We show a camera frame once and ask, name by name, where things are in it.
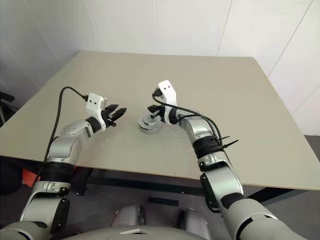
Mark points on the silver motor lid circuit board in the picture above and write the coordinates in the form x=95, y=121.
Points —
x=148, y=118

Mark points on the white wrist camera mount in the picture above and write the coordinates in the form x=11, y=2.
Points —
x=95, y=102
x=167, y=90

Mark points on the orange object under table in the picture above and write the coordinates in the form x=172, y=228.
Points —
x=30, y=177

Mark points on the dark grey rounded shape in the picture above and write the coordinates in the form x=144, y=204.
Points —
x=130, y=215
x=192, y=222

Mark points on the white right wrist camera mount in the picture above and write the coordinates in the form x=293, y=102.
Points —
x=167, y=90

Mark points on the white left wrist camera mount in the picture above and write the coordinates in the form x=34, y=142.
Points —
x=95, y=102

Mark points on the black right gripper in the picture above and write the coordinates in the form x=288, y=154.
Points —
x=161, y=112

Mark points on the black chair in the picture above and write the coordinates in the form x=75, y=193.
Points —
x=6, y=105

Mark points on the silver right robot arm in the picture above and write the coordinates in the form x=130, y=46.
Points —
x=225, y=180

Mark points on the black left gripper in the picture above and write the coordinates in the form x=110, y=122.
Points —
x=108, y=119

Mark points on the dark bulky object on floor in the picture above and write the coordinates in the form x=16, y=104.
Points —
x=8, y=178

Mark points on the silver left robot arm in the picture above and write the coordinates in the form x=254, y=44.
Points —
x=62, y=147

